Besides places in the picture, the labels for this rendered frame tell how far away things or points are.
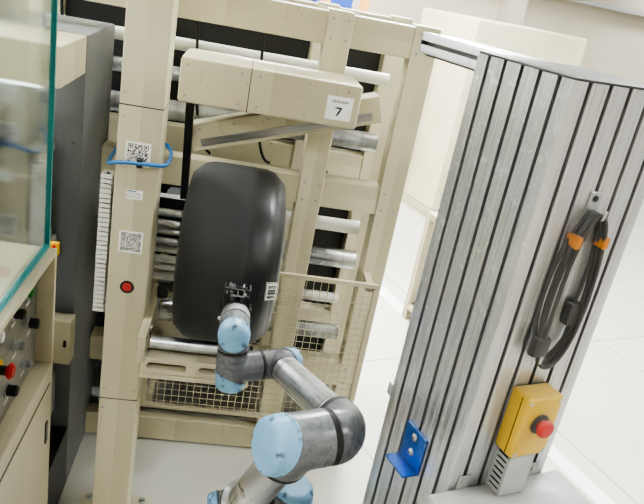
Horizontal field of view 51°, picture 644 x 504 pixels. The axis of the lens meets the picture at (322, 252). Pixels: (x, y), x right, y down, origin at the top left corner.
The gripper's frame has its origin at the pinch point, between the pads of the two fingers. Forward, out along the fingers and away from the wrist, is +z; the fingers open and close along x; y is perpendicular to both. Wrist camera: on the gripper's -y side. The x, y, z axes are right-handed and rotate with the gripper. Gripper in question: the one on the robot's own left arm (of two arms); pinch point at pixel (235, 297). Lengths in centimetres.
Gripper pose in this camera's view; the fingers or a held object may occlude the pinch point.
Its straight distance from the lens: 196.7
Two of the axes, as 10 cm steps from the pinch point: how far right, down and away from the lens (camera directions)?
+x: -9.8, -1.3, -1.4
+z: -1.0, -2.8, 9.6
